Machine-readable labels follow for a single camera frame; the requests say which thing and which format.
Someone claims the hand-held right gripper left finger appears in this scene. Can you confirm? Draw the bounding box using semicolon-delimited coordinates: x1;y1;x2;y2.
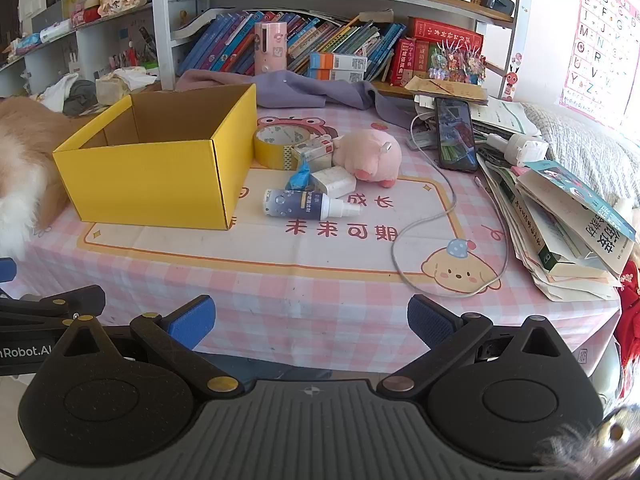
50;296;246;401

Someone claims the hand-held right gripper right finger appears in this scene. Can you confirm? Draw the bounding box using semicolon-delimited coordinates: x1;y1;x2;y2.
376;294;573;401

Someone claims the yellow cardboard box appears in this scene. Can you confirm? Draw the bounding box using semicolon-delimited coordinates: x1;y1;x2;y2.
52;82;257;231

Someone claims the blue label spray bottle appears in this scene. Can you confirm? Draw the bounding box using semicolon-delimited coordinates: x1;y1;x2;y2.
262;188;361;221

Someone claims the white charger plug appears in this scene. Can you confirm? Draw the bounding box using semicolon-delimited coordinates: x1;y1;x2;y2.
310;165;357;199

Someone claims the pink pig plush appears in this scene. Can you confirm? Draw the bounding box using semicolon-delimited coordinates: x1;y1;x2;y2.
331;129;403;185

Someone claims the blue plastic bag roll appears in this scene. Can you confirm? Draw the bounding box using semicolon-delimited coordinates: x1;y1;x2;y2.
285;157;312;191

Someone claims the yellow tape roll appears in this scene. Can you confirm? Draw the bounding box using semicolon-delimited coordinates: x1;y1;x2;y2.
253;124;313;171

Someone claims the small white red box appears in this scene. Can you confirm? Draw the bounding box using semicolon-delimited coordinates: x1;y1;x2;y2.
291;136;335;161

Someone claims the tan white furry animal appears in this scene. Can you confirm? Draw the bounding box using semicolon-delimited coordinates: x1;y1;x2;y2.
0;96;101;261

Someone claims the pink checked printed tablecloth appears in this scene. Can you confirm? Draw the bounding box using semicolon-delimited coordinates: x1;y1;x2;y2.
0;105;623;376

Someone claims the stack of books and papers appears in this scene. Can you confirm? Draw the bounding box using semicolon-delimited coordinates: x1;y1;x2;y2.
475;152;638;303

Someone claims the white rounded object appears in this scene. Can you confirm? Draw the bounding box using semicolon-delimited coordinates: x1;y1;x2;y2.
587;337;626;403

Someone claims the black smartphone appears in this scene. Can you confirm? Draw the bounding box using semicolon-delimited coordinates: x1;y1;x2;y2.
434;96;479;173

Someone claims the white cloth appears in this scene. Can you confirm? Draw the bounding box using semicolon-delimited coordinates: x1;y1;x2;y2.
40;72;81;111

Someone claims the dark grey cloth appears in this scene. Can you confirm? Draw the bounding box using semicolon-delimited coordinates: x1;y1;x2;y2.
62;79;101;116

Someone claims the teal cover book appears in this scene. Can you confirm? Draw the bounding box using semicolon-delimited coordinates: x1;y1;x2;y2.
515;160;637;257

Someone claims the white power adapter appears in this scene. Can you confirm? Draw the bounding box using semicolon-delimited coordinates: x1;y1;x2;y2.
487;132;549;166

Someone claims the grey fluffy fur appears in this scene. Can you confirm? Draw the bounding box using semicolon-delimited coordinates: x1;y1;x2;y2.
537;402;640;468

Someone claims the red fleece garment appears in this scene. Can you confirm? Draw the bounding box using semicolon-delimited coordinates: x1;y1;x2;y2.
614;255;640;361

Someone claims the beige tissue pack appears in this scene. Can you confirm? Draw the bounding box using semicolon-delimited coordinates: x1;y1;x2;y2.
95;69;158;106

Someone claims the white green booklet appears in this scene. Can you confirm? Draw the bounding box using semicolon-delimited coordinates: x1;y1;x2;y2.
479;97;543;137

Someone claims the brown paper envelope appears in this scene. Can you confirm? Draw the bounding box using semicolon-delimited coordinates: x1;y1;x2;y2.
404;76;490;106

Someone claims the pile of books and papers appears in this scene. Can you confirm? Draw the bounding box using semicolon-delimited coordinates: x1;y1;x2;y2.
520;102;640;211

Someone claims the grey shelf unit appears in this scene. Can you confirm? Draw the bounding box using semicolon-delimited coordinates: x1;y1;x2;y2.
0;2;161;97

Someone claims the purple pink cloth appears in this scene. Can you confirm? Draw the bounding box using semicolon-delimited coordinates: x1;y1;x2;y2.
176;69;426;131

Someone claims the red standing dictionary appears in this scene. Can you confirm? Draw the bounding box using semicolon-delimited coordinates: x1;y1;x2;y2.
414;40;433;84
389;37;417;86

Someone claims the cluster of colourful acrylic figures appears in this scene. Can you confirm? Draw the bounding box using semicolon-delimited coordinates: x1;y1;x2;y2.
430;40;488;84

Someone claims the orange blue white carton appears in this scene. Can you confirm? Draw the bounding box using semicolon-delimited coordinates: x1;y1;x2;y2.
307;67;367;84
309;52;368;72

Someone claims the row of colourful books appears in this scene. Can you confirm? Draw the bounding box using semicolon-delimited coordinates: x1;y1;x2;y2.
177;10;408;82

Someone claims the pink cylindrical device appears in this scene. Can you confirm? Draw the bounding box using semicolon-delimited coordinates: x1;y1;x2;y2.
254;21;288;77

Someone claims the large red book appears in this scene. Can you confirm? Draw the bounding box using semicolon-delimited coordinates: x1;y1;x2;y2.
407;16;485;52

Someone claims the white cable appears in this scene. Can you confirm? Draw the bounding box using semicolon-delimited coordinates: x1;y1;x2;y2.
392;112;509;299

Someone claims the red cartoon wall sticker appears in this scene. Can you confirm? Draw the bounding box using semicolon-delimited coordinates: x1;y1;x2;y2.
500;55;524;102

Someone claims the alphabet wall poster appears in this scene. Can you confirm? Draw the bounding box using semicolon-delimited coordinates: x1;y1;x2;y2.
559;0;640;131

